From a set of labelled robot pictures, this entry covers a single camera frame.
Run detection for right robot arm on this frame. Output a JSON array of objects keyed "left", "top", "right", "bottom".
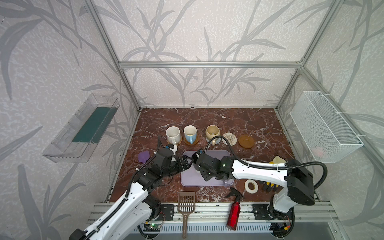
[{"left": 192, "top": 151, "right": 328, "bottom": 213}]

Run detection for yellow black work glove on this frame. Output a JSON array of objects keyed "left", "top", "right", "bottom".
[{"left": 263, "top": 156, "right": 287, "bottom": 193}]

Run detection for red spray bottle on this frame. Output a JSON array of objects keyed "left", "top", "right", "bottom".
[{"left": 225, "top": 187, "right": 244, "bottom": 231}]

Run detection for white tape roll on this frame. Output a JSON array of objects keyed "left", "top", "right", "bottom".
[{"left": 245, "top": 180, "right": 259, "bottom": 194}]

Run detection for brown wooden coaster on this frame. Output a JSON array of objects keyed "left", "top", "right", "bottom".
[
  {"left": 183, "top": 136, "right": 200, "bottom": 146},
  {"left": 239, "top": 135, "right": 255, "bottom": 149}
]

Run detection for woven rattan coaster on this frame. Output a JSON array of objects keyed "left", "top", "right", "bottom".
[{"left": 167, "top": 136, "right": 183, "bottom": 146}]

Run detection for white rainbow rope coaster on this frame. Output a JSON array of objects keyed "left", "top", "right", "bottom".
[{"left": 223, "top": 133, "right": 237, "bottom": 146}]

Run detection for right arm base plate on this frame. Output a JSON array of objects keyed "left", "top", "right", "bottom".
[{"left": 252, "top": 204, "right": 295, "bottom": 221}]

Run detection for white speckled mug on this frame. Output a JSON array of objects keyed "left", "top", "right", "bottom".
[{"left": 166, "top": 126, "right": 181, "bottom": 138}]

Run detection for beige ceramic mug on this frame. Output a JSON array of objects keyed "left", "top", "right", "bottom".
[{"left": 205, "top": 125, "right": 221, "bottom": 146}]

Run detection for purple small object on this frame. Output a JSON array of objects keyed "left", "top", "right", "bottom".
[{"left": 138, "top": 151, "right": 150, "bottom": 164}]

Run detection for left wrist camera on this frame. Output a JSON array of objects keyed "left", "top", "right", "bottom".
[{"left": 165, "top": 144, "right": 178, "bottom": 155}]

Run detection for white and blue mug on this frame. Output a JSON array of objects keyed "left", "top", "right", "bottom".
[{"left": 184, "top": 125, "right": 197, "bottom": 145}]

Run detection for pink object in basket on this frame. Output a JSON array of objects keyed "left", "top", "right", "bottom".
[{"left": 311, "top": 147, "right": 328, "bottom": 159}]

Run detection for lilac plastic tray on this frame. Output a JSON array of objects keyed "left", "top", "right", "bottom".
[{"left": 181, "top": 150, "right": 234, "bottom": 187}]

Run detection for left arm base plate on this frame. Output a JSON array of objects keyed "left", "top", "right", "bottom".
[{"left": 151, "top": 204, "right": 176, "bottom": 221}]

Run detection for clear plastic wall shelf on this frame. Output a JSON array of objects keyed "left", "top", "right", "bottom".
[{"left": 43, "top": 94, "right": 120, "bottom": 163}]

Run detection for brown litter scoop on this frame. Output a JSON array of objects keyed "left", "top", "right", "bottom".
[{"left": 178, "top": 192, "right": 196, "bottom": 239}]

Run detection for green sponge pad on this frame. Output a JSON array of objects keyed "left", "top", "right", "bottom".
[{"left": 72, "top": 107, "right": 118, "bottom": 144}]

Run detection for white wire basket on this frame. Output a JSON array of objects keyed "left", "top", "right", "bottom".
[{"left": 290, "top": 91, "right": 364, "bottom": 163}]

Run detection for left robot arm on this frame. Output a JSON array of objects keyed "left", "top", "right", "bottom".
[{"left": 69, "top": 148, "right": 191, "bottom": 240}]

